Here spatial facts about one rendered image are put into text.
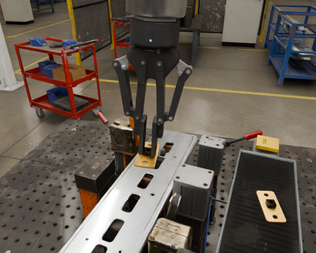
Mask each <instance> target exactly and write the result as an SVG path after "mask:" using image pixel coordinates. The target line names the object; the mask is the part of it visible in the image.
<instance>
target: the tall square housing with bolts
mask: <svg viewBox="0 0 316 253"><path fill-rule="evenodd" d="M213 179H214V171H212V170H208V169H203V168H199V167H195V166H191V165H187V164H180V166H179V168H178V170H177V172H176V174H175V176H174V177H173V195H174V193H177V194H179V195H182V196H183V197H182V200H181V203H180V206H179V208H178V211H177V214H176V216H175V222H178V223H181V224H184V225H188V226H190V227H191V228H192V229H193V237H192V247H191V251H193V252H195V253H205V248H206V241H207V234H208V227H209V220H210V212H211V205H212V198H213V192H214V189H212V186H213ZM207 213H208V214H207ZM206 215H207V222H206V229H204V225H205V218H206Z"/></svg>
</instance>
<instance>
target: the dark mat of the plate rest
mask: <svg viewBox="0 0 316 253"><path fill-rule="evenodd" d="M257 191H272V192H274V194H275V196H276V198H277V201H278V203H279V205H280V207H281V210H282V212H283V214H284V217H285V219H286V223H274V222H267V221H266V219H265V216H264V213H263V211H262V208H261V205H260V202H259V200H258V197H257V194H256V192H257ZM219 253H299V248H298V232H297V215H296V200H295V182H294V167H293V163H291V162H286V161H281V160H276V159H272V158H267V157H262V156H257V155H253V154H248V153H243V152H241V155H240V160H239V164H238V169H237V174H236V178H235V182H234V187H233V191H232V196H231V200H230V205H229V209H228V214H227V218H226V222H225V227H224V231H223V236H222V241H221V245H220V250H219Z"/></svg>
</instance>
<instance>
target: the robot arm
mask: <svg viewBox="0 0 316 253"><path fill-rule="evenodd" d="M186 8H187V0H126V10H125V11H126V12H127V13H128V14H130V15H134V17H131V18H130V45H129V49H128V51H127V53H126V55H125V56H123V57H118V58H116V59H115V60H114V61H113V62H112V66H113V68H114V70H115V72H116V73H117V76H118V81H119V87H120V93H121V99H122V105H123V110H124V114H125V116H130V117H132V118H133V119H134V134H135V135H137V136H139V145H138V154H140V155H142V153H143V149H144V147H145V133H146V120H147V115H146V114H143V108H144V100H145V92H146V85H147V79H149V78H152V79H155V80H156V116H154V119H153V122H152V137H151V156H155V154H156V150H157V138H162V137H163V134H164V122H165V121H173V120H174V118H175V114H176V111H177V108H178V104H179V101H180V98H181V94H182V91H183V88H184V84H185V82H186V80H187V79H188V78H189V76H190V75H191V74H192V65H191V64H186V63H184V62H183V61H182V60H180V55H179V53H178V41H179V30H180V21H178V20H177V18H182V17H184V16H185V15H186ZM128 62H130V64H131V65H132V67H133V68H134V70H135V71H136V73H137V74H138V79H137V93H136V102H135V108H134V107H133V102H132V95H131V89H130V82H129V75H128V70H127V68H128V67H129V65H128ZM176 66H177V68H178V70H177V74H178V75H179V77H178V80H177V84H176V87H175V91H174V94H173V98H172V101H171V105H170V109H169V111H167V112H165V80H166V77H167V76H168V74H169V73H170V72H171V71H172V70H173V69H174V68H175V67H176ZM142 114H143V115H142Z"/></svg>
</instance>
